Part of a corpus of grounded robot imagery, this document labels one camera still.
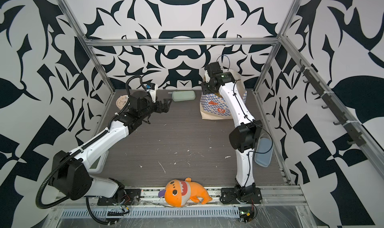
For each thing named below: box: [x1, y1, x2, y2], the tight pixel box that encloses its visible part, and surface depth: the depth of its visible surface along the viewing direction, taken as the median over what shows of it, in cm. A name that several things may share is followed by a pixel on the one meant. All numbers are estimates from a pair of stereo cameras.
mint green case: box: [171, 90, 196, 102], surface depth 117 cm
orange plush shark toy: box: [165, 177, 213, 208], surface depth 71 cm
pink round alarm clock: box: [115, 94, 129, 111], surface depth 110 cm
